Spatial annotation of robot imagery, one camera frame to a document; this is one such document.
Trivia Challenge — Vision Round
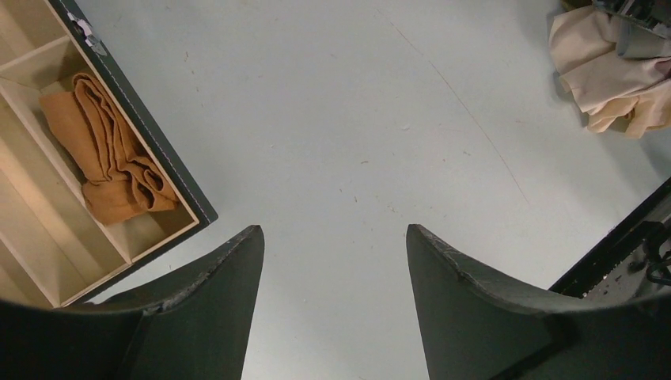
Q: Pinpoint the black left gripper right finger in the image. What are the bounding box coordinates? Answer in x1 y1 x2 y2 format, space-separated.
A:
406 224 670 379

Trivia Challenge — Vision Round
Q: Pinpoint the beige crumpled underwear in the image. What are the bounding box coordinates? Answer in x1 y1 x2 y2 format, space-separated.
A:
548 6 670 139

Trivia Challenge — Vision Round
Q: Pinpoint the black divided storage box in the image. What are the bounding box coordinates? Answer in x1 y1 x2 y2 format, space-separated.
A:
1 1 217 308

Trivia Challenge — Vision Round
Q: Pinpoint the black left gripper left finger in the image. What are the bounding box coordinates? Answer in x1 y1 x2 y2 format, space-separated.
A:
1 225 264 379

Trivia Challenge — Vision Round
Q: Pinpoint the orange-brown underwear with cream waistband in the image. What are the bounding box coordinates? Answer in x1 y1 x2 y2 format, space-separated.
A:
39 73 180 225

